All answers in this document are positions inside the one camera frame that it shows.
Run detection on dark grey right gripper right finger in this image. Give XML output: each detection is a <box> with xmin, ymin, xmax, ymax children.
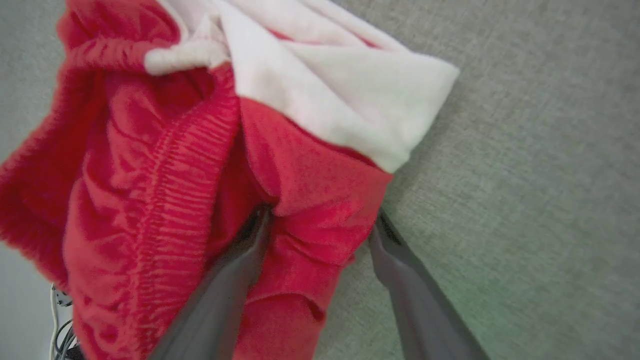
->
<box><xmin>369</xmin><ymin>210</ymin><xmax>491</xmax><ymax>360</ymax></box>

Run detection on grey fabric sofa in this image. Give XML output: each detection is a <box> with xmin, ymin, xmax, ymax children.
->
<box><xmin>0</xmin><ymin>0</ymin><xmax>640</xmax><ymax>360</ymax></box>

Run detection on red and white shorts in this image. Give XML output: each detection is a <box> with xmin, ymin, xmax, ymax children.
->
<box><xmin>0</xmin><ymin>0</ymin><xmax>460</xmax><ymax>360</ymax></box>

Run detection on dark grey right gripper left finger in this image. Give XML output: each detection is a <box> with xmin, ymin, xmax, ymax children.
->
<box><xmin>148</xmin><ymin>206</ymin><xmax>272</xmax><ymax>360</ymax></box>

